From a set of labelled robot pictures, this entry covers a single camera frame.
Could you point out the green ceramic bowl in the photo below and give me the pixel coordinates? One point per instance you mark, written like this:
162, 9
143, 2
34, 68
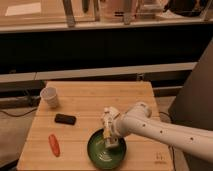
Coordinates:
103, 158

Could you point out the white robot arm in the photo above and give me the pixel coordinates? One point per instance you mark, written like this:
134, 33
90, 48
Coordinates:
136, 120

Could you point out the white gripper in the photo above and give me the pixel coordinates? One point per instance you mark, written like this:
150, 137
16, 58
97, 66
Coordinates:
108, 119

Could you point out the white paper cup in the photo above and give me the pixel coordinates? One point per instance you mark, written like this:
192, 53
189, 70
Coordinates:
49, 95

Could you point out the orange carrot toy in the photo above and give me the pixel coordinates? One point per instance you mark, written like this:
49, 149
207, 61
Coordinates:
54, 145

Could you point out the black phone-like block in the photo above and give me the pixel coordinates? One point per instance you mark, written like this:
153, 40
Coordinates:
65, 119

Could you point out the long wooden bench rail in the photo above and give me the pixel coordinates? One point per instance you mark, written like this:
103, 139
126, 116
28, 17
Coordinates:
79, 73

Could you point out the dark cabinet at right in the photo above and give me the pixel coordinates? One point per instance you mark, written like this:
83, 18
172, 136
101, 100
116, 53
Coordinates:
193, 106

